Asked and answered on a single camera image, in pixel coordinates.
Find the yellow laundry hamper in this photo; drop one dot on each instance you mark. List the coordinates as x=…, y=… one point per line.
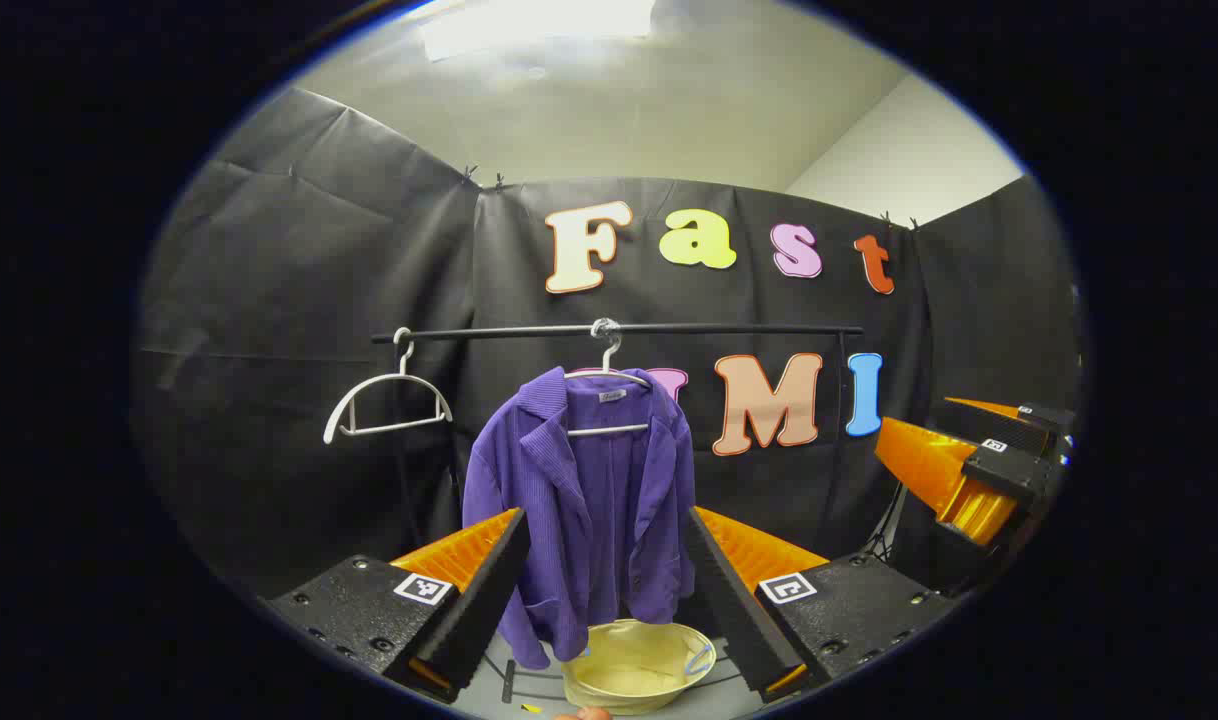
x=629, y=665

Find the white clothes hanger taped hook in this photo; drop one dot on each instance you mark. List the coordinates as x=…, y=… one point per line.
x=609, y=430

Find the small white clothes hanger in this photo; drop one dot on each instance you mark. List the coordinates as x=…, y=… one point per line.
x=405, y=376

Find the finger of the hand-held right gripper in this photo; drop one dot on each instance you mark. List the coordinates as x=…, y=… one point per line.
x=989, y=425
x=929, y=465

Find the black backdrop cloth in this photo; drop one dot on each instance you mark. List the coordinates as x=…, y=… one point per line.
x=299, y=300

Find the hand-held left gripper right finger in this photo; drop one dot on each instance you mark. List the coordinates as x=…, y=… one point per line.
x=739, y=600

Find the purple ribbed jacket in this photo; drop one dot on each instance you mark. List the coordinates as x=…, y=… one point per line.
x=609, y=520

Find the ceiling light panel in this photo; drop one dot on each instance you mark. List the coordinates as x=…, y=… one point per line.
x=539, y=25

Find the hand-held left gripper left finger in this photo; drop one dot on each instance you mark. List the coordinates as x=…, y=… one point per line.
x=484, y=610

